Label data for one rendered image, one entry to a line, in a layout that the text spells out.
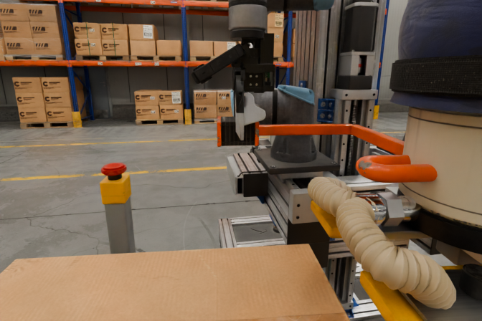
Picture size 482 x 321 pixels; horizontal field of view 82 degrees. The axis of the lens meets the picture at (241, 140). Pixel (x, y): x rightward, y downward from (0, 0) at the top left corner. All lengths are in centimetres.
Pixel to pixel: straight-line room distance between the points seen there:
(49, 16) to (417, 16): 795
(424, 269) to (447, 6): 26
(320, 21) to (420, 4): 70
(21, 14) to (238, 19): 792
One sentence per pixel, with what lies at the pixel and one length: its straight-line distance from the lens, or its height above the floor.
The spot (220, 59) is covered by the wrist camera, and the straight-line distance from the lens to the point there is 56.
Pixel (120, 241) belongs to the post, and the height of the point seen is 80.
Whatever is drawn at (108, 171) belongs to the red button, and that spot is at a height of 103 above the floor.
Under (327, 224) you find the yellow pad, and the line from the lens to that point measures 48.
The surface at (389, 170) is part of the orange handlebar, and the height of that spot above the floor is 120.
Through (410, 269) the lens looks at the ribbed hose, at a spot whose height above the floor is 113.
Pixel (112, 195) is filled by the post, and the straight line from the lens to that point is 91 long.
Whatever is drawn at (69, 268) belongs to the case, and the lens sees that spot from 66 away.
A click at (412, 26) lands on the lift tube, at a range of 41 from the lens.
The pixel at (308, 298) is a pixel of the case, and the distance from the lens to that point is 53.
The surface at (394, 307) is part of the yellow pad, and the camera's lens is 36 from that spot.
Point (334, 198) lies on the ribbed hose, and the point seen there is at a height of 115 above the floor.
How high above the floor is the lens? 131
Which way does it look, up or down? 14 degrees down
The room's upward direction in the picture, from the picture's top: straight up
